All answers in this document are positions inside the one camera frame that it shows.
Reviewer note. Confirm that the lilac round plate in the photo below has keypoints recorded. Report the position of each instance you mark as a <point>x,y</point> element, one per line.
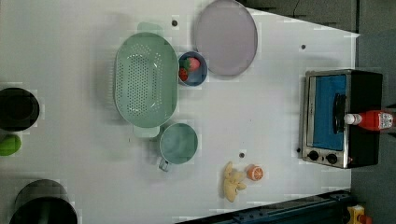
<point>226,35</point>

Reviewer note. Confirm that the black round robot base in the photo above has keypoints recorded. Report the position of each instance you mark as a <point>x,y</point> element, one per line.
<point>19,109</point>

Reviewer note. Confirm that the teal mug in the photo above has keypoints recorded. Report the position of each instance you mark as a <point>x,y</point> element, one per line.
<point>178,145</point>

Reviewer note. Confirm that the yellow plush toy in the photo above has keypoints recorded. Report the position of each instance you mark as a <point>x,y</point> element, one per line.
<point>233,182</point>

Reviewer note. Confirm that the green perforated colander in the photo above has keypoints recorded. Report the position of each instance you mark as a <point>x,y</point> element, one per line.
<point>145,91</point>

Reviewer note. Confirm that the blue metal frame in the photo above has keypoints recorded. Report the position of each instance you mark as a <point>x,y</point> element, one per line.
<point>326,208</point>

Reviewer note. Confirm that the green round object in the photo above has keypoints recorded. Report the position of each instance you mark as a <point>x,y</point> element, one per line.
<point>10,145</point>

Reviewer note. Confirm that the yellow red object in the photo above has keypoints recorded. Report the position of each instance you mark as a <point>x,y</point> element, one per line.
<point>358,216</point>

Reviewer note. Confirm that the pink toy strawberry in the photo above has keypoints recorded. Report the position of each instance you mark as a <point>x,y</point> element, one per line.
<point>191,64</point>

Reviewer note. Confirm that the orange slice toy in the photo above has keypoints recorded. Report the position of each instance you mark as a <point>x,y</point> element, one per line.
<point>255,172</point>

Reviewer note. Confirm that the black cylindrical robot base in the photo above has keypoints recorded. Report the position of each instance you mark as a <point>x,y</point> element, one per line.
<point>43,201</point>

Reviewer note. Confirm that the small blue bowl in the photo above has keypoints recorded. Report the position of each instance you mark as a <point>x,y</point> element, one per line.
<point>196,78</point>

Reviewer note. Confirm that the red toy fruit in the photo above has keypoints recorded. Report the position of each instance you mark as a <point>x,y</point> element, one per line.
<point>183,74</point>

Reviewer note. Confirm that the red ketchup bottle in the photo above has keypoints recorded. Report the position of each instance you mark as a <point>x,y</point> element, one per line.
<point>372,120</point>

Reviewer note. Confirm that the black toaster oven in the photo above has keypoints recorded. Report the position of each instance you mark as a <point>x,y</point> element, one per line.
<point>328,97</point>

